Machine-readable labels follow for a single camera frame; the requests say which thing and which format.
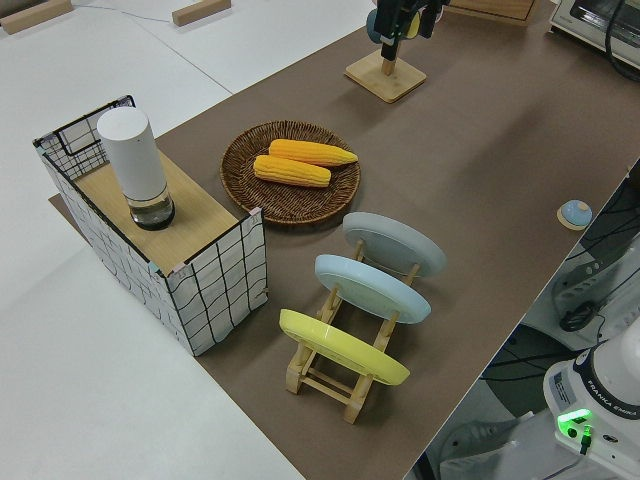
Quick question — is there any short light wooden block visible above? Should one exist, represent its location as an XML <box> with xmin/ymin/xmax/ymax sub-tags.
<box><xmin>171</xmin><ymin>0</ymin><xmax>233</xmax><ymax>27</ymax></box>

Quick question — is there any round brown wicker basket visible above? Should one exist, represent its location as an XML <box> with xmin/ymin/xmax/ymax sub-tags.
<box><xmin>220</xmin><ymin>119</ymin><xmax>362</xmax><ymax>226</ymax></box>

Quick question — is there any large brown table mat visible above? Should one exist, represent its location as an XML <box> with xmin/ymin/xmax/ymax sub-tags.
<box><xmin>48</xmin><ymin>0</ymin><xmax>640</xmax><ymax>480</ymax></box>

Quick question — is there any black device with green light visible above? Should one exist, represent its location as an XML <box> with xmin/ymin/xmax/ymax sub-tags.
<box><xmin>374</xmin><ymin>0</ymin><xmax>447</xmax><ymax>57</ymax></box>

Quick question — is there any grey round plate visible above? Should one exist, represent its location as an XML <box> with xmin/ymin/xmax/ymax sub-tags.
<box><xmin>342</xmin><ymin>211</ymin><xmax>447</xmax><ymax>279</ymax></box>

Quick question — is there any short yellow corn cob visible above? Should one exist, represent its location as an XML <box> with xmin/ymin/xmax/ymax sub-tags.
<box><xmin>253</xmin><ymin>154</ymin><xmax>333</xmax><ymax>189</ymax></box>

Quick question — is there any white cylindrical dispenser bottle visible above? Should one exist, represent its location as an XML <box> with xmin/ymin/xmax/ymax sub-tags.
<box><xmin>96</xmin><ymin>108</ymin><xmax>177</xmax><ymax>232</ymax></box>

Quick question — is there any black power plug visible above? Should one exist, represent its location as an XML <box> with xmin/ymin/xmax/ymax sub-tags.
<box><xmin>559</xmin><ymin>303</ymin><xmax>597</xmax><ymax>332</ymax></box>

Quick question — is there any wooden stand with square base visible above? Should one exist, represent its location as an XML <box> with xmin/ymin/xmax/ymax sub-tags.
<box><xmin>343</xmin><ymin>42</ymin><xmax>428</xmax><ymax>104</ymax></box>

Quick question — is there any wooden plate rack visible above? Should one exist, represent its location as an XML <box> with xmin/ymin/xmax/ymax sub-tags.
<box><xmin>285</xmin><ymin>239</ymin><xmax>422</xmax><ymax>425</ymax></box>

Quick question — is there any thick black cable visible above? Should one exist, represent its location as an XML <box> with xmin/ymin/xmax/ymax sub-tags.
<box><xmin>603</xmin><ymin>0</ymin><xmax>640</xmax><ymax>86</ymax></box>

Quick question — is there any yellow round plate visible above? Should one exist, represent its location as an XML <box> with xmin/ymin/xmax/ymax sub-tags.
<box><xmin>278</xmin><ymin>308</ymin><xmax>412</xmax><ymax>387</ymax></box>

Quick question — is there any wooden drawer box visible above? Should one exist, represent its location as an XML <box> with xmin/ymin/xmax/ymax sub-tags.
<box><xmin>443</xmin><ymin>0</ymin><xmax>540</xmax><ymax>27</ymax></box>

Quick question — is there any long light wooden block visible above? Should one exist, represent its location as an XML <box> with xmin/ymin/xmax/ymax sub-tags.
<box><xmin>0</xmin><ymin>0</ymin><xmax>75</xmax><ymax>36</ymax></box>

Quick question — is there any white toaster oven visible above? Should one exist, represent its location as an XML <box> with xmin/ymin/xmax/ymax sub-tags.
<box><xmin>547</xmin><ymin>0</ymin><xmax>640</xmax><ymax>62</ymax></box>

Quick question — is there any white power strip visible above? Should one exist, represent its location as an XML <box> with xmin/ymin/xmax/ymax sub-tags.
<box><xmin>552</xmin><ymin>247</ymin><xmax>626</xmax><ymax>314</ymax></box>

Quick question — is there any wire grid cabinet wooden top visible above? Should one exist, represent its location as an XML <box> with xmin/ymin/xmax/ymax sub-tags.
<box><xmin>32</xmin><ymin>93</ymin><xmax>270</xmax><ymax>357</ymax></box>

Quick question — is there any light blue round plate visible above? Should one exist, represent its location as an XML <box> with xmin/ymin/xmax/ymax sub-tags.
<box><xmin>314</xmin><ymin>254</ymin><xmax>432</xmax><ymax>326</ymax></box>

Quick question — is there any long yellow corn cob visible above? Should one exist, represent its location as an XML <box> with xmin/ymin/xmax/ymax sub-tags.
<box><xmin>268</xmin><ymin>139</ymin><xmax>360</xmax><ymax>168</ymax></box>

